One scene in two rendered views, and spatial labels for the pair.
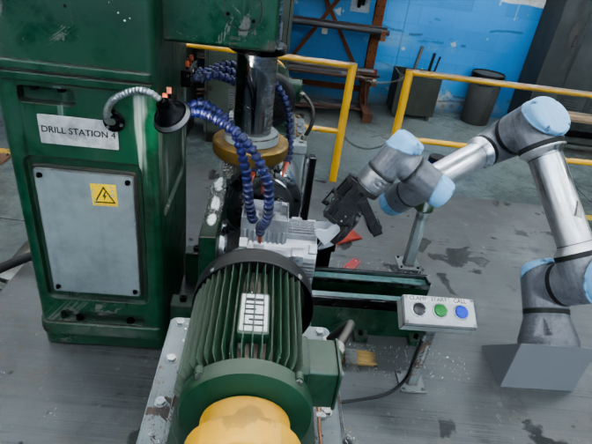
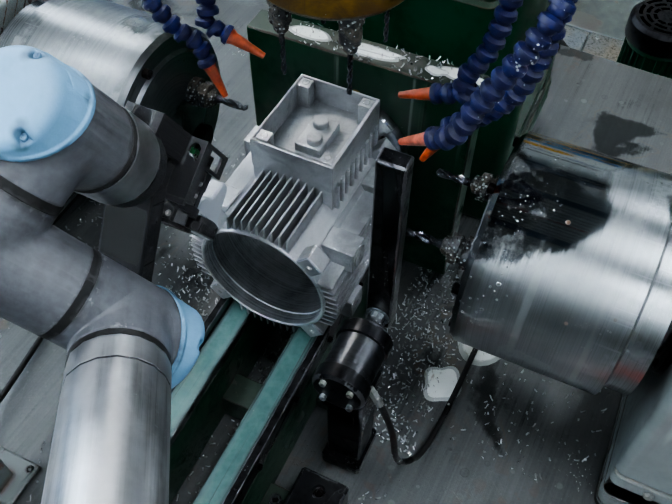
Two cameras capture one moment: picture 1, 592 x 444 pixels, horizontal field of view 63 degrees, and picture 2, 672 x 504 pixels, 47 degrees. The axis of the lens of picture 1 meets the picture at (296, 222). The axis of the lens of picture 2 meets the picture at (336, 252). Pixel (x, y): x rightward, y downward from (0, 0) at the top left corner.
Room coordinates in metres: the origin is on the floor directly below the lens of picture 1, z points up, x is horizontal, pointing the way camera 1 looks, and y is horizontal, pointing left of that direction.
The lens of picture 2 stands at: (1.42, -0.45, 1.73)
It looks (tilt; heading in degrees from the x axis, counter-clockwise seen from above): 52 degrees down; 120
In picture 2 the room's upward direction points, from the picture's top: straight up
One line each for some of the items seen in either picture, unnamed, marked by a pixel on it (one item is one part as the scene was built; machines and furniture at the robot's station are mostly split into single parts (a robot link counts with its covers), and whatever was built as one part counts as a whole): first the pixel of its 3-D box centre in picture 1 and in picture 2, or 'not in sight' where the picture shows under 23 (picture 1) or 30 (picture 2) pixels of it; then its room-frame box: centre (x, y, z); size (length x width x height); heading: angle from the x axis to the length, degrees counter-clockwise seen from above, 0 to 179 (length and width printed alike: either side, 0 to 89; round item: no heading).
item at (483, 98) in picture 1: (480, 97); not in sight; (5.97, -2.02, 0.30); 0.39 x 0.39 x 0.60
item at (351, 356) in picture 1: (339, 355); not in sight; (0.95, -0.17, 0.80); 0.21 x 0.05 x 0.01; 92
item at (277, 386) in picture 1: (269, 422); not in sight; (0.45, 0.00, 1.16); 0.33 x 0.26 x 0.42; 6
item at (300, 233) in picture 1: (277, 252); (302, 220); (1.09, 0.04, 1.01); 0.20 x 0.19 x 0.19; 94
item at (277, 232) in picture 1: (264, 221); (316, 142); (1.08, 0.08, 1.11); 0.12 x 0.11 x 0.07; 94
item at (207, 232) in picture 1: (199, 258); (370, 136); (1.07, 0.25, 0.97); 0.30 x 0.11 x 0.34; 6
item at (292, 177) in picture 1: (262, 186); (593, 272); (1.41, 0.12, 1.04); 0.41 x 0.25 x 0.25; 6
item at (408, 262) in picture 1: (422, 214); not in sight; (1.43, -0.42, 1.01); 0.08 x 0.08 x 0.42; 6
